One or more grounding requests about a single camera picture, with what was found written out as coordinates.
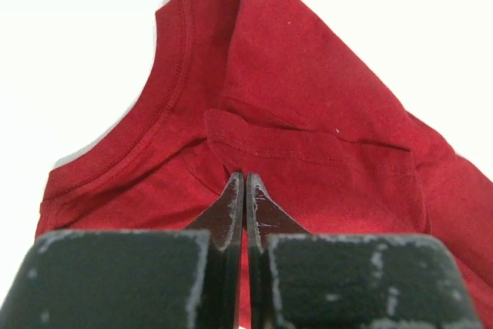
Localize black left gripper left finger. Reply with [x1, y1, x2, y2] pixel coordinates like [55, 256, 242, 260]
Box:
[1, 173, 243, 328]

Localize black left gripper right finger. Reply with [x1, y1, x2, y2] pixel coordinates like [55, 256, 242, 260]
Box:
[245, 173, 484, 328]

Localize dark red t-shirt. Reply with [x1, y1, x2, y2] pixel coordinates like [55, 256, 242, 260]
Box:
[36, 0, 492, 327]

